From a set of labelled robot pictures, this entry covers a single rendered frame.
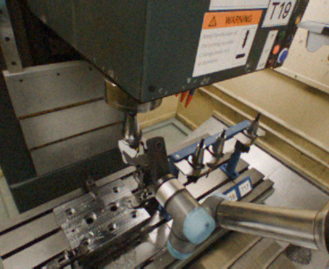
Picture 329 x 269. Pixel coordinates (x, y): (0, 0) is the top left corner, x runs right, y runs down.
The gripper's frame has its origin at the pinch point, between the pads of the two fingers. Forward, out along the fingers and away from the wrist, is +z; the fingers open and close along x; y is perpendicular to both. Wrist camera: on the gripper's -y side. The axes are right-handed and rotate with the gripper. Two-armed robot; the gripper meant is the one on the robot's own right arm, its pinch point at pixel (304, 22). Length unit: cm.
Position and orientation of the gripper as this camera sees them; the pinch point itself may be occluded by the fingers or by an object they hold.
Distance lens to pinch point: 68.2
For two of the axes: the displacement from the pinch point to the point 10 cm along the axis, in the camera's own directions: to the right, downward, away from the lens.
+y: -1.1, 7.9, 6.0
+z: -9.2, -3.1, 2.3
